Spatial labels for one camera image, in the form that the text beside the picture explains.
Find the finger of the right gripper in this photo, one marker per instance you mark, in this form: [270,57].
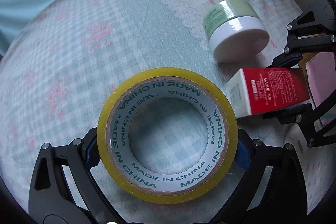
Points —
[305,117]
[311,32]

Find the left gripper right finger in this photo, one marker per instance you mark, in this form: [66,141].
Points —
[272,188]

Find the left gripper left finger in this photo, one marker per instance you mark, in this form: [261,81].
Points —
[63,189]

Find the red cosmetic box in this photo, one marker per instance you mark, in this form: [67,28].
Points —
[254,91]

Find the green lid white cream jar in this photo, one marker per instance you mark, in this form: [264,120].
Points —
[234,31]

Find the yellow packing tape roll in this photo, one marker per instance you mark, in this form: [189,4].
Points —
[167,135]

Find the open cardboard box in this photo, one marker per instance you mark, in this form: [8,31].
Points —
[319,72]

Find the floral checked bed sheet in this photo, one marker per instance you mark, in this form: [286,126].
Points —
[62,67]

